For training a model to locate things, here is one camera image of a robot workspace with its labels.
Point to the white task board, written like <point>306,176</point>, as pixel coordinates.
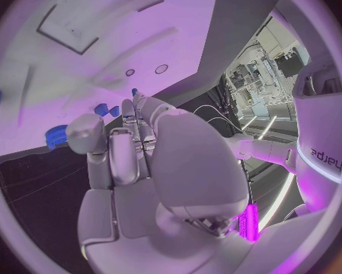
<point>159,38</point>

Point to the dark screen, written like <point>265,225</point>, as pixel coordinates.
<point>290,66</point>

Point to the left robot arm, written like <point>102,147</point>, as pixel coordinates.
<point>268,148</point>

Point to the equipment rack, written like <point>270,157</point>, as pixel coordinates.
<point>253,84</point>

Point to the blue peg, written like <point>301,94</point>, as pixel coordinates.
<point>134,91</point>

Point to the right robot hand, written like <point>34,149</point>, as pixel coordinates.
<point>187,164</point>

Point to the blue plug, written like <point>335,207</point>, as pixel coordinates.
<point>114,111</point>
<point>101,110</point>

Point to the blue gear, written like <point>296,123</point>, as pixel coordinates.
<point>55,137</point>

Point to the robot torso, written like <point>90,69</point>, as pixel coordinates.
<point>316,118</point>

